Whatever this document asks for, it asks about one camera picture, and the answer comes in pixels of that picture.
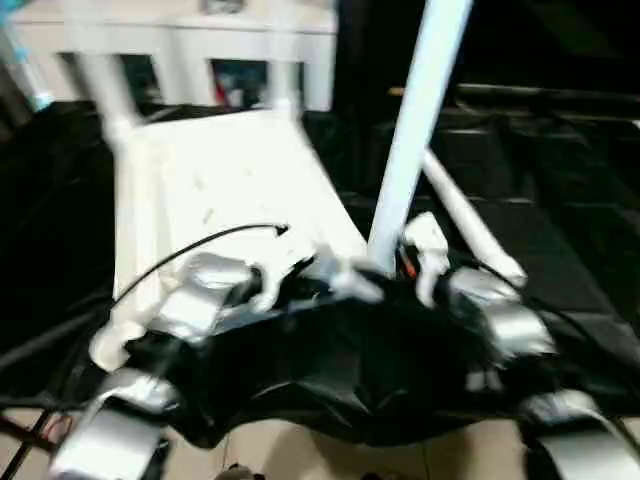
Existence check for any white plastic table top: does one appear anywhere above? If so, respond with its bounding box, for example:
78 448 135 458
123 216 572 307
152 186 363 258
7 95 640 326
90 105 386 371

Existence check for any white plastic table leg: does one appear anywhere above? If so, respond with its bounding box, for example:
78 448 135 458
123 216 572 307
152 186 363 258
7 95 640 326
65 0 146 146
420 148 528 289
262 0 306 121
365 0 474 276

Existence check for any black plastic mat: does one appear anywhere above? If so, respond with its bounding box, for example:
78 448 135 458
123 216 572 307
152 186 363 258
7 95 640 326
0 95 640 446

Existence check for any silver metal bar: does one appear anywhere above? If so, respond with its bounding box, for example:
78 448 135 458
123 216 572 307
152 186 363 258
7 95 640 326
455 83 640 109

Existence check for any large black screen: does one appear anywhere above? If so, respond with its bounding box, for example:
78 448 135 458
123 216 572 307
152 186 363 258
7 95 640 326
335 0 640 109

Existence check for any white glass-door cabinet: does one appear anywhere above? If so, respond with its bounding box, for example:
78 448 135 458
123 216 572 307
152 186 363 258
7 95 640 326
5 0 338 111

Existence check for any dark crumpled bundle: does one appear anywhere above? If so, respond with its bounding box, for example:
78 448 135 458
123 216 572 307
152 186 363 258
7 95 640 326
200 0 246 15

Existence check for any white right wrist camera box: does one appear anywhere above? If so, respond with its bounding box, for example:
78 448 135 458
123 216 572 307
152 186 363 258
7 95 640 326
400 212 451 309

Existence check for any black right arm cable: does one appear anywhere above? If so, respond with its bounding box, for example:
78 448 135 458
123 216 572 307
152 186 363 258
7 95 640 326
410 240 640 441

